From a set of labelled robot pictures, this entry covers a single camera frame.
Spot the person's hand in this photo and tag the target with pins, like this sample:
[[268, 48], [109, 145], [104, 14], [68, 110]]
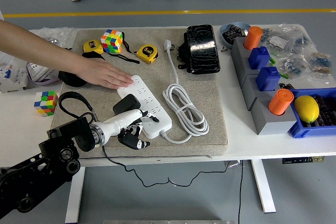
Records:
[[107, 74]]

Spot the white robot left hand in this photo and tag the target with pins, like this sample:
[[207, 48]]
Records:
[[123, 121]]

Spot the black power adapter plug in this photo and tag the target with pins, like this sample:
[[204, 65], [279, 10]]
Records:
[[126, 103]]

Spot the white power strip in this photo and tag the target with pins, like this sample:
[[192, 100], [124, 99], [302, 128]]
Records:
[[143, 87]]

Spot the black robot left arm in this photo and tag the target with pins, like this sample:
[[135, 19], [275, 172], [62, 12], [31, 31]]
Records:
[[60, 155]]

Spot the person's forearm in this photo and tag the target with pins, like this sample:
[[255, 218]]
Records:
[[39, 48]]

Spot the small yellow tape measure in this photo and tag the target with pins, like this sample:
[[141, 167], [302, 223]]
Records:
[[92, 45]]

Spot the large colourful puzzle cube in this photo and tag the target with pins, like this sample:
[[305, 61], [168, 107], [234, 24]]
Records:
[[111, 41]]

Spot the black cloth pouch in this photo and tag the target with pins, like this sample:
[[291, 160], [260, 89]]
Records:
[[69, 78]]

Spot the yellow tape measure 5m print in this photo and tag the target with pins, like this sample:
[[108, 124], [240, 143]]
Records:
[[147, 52]]

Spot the clear bag of metal parts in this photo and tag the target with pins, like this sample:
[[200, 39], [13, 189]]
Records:
[[60, 35]]

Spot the small colourful puzzle cube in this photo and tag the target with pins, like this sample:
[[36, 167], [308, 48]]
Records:
[[46, 103]]

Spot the large white socket panel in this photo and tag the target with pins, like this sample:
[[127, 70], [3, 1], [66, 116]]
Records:
[[38, 72]]

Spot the white table leg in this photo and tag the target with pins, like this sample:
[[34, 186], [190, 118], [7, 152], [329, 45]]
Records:
[[263, 187], [74, 195]]

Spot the grey-brown mat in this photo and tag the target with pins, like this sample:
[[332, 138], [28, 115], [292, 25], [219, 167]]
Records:
[[210, 103]]

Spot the white circuit breaker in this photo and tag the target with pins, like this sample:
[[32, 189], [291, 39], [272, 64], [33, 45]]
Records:
[[13, 79]]

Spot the glossy black case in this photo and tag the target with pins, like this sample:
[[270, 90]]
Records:
[[203, 48]]

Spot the small metal clip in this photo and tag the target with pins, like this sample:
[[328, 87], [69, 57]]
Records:
[[224, 49]]

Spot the black electronic modules pile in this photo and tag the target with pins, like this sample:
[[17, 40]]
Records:
[[231, 35]]

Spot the grey holder block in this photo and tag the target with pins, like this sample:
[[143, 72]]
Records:
[[273, 127], [249, 90], [237, 58]]

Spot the blue bowl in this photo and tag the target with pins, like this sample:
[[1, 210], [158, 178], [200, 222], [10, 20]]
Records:
[[241, 24]]

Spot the blue block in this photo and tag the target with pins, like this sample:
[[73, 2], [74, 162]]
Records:
[[258, 57], [267, 78]]

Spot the orange cylinder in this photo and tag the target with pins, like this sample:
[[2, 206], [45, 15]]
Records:
[[253, 37], [279, 102]]

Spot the small green connector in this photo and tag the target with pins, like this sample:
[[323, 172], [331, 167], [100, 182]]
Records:
[[273, 60], [284, 75]]

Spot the small black electronic part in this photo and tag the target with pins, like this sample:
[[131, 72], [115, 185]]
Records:
[[286, 86]]

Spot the clear bag with white label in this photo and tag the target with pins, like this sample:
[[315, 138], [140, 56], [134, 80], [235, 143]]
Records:
[[278, 41]]

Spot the blue storage bin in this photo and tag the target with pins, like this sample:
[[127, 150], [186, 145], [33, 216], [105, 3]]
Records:
[[302, 130]]

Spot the black table control panel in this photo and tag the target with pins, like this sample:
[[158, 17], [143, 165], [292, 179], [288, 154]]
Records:
[[302, 160]]

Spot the yellow lemon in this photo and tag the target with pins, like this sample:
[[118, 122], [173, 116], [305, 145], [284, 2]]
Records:
[[307, 108]]

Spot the clear bag of resistors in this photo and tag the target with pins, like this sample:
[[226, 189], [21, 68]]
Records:
[[309, 66]]

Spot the dark capacitors pile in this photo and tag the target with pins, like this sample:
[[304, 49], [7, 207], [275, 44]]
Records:
[[326, 111]]

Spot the metal table bracket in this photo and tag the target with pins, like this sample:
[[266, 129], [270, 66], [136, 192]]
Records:
[[233, 164]]

